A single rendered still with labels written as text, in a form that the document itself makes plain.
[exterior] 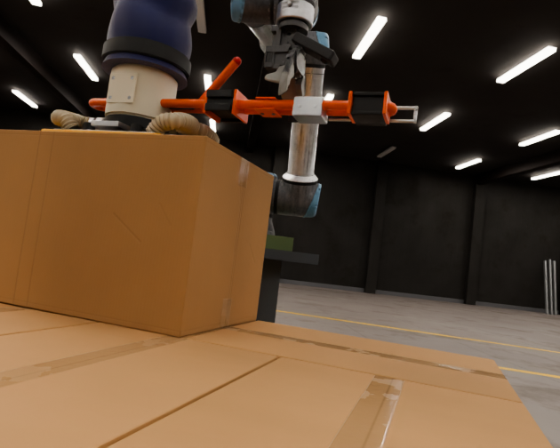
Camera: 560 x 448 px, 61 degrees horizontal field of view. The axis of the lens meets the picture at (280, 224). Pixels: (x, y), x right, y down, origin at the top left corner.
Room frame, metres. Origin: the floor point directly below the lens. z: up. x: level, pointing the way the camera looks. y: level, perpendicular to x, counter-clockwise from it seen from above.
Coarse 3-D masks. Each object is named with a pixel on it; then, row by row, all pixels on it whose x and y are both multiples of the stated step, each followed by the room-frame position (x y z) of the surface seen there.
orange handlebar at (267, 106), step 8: (96, 104) 1.23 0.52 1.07; (104, 104) 1.22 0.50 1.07; (168, 104) 1.16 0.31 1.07; (176, 104) 1.15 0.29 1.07; (184, 104) 1.14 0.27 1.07; (192, 104) 1.13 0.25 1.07; (200, 104) 1.13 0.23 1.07; (240, 104) 1.09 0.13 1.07; (248, 104) 1.09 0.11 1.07; (256, 104) 1.08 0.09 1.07; (264, 104) 1.07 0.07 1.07; (272, 104) 1.06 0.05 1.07; (280, 104) 1.06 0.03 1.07; (288, 104) 1.05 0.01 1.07; (328, 104) 1.02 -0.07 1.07; (336, 104) 1.02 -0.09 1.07; (344, 104) 1.01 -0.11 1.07; (352, 104) 1.00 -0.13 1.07; (392, 104) 0.98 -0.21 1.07; (176, 112) 1.20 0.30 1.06; (184, 112) 1.19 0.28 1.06; (192, 112) 1.19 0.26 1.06; (200, 112) 1.18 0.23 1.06; (248, 112) 1.13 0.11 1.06; (256, 112) 1.12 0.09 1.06; (264, 112) 1.09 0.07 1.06; (272, 112) 1.09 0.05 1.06; (280, 112) 1.10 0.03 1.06; (288, 112) 1.10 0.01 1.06; (328, 112) 1.06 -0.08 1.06; (336, 112) 1.06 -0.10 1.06; (344, 112) 1.05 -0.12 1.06; (392, 112) 1.00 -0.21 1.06
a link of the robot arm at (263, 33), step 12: (240, 0) 1.19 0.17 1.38; (252, 0) 1.19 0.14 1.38; (264, 0) 1.19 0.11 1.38; (240, 12) 1.21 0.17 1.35; (252, 12) 1.21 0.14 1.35; (264, 12) 1.20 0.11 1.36; (252, 24) 1.26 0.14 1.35; (264, 24) 1.30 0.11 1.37; (264, 36) 1.44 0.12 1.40; (264, 48) 1.71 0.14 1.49
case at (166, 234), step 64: (0, 192) 1.10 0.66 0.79; (64, 192) 1.04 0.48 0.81; (128, 192) 0.98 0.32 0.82; (192, 192) 0.93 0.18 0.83; (256, 192) 1.19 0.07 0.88; (0, 256) 1.09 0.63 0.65; (64, 256) 1.03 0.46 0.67; (128, 256) 0.97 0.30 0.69; (192, 256) 0.93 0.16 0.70; (256, 256) 1.25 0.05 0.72; (128, 320) 0.97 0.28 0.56; (192, 320) 0.96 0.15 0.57
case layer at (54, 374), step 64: (0, 320) 0.89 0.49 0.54; (64, 320) 0.96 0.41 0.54; (0, 384) 0.54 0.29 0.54; (64, 384) 0.56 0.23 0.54; (128, 384) 0.59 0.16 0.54; (192, 384) 0.63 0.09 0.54; (256, 384) 0.66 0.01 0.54; (320, 384) 0.70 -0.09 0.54; (384, 384) 0.75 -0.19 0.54; (448, 384) 0.80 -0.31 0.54
